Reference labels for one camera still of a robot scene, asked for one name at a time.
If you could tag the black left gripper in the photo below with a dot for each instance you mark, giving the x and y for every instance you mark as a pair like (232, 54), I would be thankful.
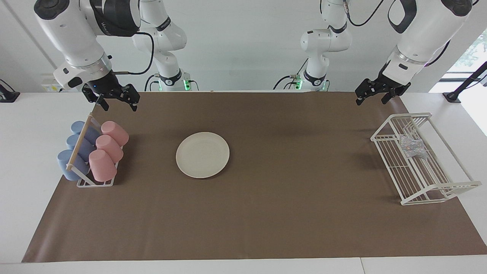
(384, 83)

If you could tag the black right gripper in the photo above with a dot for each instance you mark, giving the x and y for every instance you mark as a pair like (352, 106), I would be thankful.
(108, 85)

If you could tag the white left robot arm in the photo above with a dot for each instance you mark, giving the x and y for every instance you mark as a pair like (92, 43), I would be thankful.
(422, 34)

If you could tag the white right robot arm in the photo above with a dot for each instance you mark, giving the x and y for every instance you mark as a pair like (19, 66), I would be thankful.
(76, 38)

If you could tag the cream round plate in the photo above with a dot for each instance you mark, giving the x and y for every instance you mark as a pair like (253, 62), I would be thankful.
(202, 155)

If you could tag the pink plastic cup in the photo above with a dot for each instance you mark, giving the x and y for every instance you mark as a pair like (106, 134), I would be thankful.
(110, 148)
(102, 166)
(116, 132)

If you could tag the blue plastic cup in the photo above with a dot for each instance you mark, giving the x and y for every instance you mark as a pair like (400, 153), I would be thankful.
(73, 141)
(64, 161)
(78, 126)

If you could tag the black clamp stand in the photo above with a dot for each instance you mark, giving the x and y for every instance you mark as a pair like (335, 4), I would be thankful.
(452, 96)

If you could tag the black table clamp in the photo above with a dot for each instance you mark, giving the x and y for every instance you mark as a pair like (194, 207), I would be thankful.
(7, 95)

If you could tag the brown table mat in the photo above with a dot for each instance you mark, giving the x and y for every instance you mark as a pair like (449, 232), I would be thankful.
(285, 213)

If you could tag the white wall outlet box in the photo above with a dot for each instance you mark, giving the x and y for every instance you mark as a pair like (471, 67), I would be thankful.
(49, 88)

